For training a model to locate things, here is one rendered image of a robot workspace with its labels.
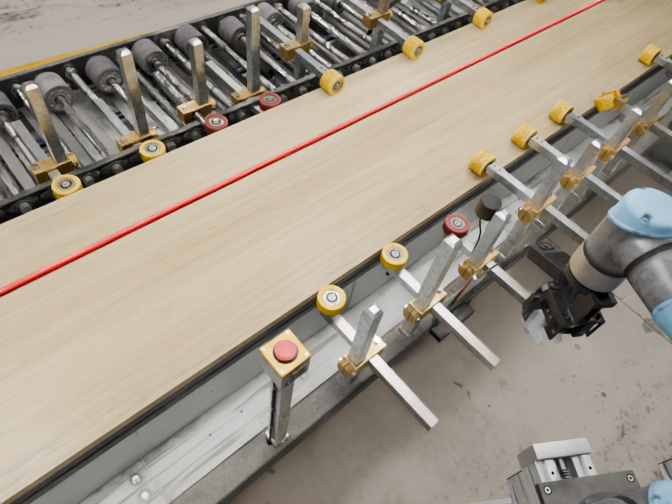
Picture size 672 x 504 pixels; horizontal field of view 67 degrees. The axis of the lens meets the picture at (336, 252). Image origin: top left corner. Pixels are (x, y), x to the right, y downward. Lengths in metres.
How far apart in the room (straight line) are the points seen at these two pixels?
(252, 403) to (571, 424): 1.50
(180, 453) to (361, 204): 0.89
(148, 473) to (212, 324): 0.43
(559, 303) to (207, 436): 1.03
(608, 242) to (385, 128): 1.27
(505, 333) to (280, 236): 1.44
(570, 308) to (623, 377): 1.96
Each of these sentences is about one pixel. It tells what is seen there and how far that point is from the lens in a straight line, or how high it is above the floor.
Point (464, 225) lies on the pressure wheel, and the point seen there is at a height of 0.90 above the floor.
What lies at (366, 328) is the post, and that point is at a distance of 1.21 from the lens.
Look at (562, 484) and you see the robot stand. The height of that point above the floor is 1.04.
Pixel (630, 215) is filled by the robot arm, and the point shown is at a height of 1.66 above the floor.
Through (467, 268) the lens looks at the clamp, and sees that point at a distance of 1.60.
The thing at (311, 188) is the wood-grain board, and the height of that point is 0.90.
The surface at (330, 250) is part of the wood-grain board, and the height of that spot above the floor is 0.90.
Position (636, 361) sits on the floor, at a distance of 2.89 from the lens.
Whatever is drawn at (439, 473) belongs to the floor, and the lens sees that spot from 2.25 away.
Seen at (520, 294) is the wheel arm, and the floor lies 0.86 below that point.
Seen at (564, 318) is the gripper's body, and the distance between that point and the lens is 0.87.
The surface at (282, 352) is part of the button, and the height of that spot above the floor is 1.23.
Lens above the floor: 2.09
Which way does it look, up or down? 53 degrees down
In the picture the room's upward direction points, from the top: 12 degrees clockwise
